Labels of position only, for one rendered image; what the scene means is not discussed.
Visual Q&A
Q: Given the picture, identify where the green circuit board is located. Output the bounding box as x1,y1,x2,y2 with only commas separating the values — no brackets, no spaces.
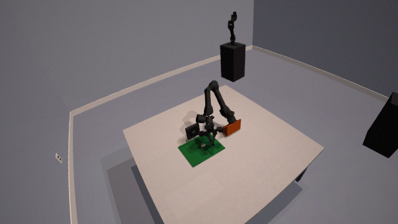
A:
178,136,225,168

